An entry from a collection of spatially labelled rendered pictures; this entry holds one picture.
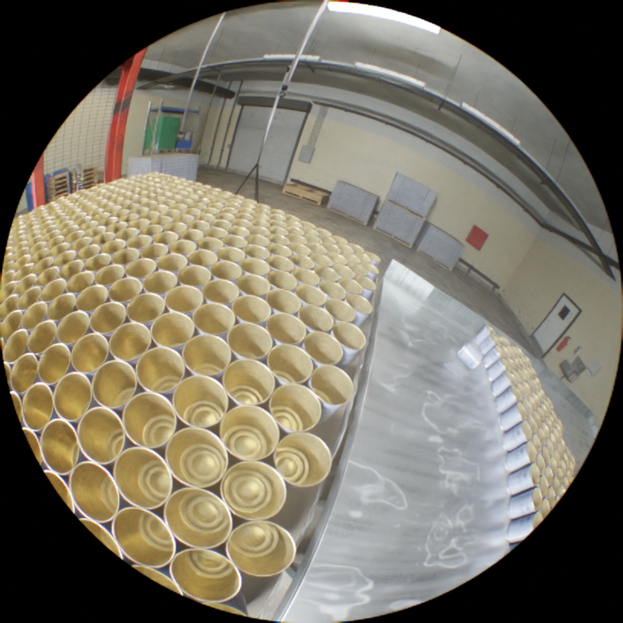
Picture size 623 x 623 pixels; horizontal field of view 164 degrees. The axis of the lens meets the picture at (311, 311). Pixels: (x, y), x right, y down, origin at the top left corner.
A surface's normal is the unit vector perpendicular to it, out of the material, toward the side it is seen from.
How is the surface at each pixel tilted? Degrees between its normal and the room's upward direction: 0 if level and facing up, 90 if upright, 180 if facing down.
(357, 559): 0
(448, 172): 90
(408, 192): 91
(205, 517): 2
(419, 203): 92
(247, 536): 2
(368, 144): 90
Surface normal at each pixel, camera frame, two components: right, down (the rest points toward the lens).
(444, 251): -0.32, 0.53
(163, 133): 0.90, 0.43
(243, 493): 0.33, -0.72
